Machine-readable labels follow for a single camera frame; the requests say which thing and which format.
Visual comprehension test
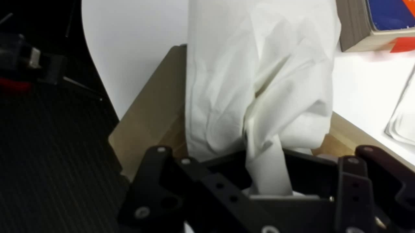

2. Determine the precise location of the brown cardboard box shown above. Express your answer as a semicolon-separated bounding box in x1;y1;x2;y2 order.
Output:
108;43;415;183

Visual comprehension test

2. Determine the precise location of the red clamp handle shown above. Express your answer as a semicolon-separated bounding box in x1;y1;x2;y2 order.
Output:
0;76;33;92

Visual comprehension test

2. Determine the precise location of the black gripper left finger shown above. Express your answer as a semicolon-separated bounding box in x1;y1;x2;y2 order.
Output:
118;146;278;233

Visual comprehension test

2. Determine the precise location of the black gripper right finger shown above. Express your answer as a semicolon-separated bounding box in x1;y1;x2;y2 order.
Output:
283;144;415;233

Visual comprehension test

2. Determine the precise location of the white paper towel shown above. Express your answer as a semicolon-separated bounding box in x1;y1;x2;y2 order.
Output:
184;0;343;198

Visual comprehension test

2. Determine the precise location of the blue hardcover book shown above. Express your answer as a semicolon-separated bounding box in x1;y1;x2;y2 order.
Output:
336;0;415;54

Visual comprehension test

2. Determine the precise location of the black equipment cart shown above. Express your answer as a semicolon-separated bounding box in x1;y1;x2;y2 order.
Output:
0;12;105;102

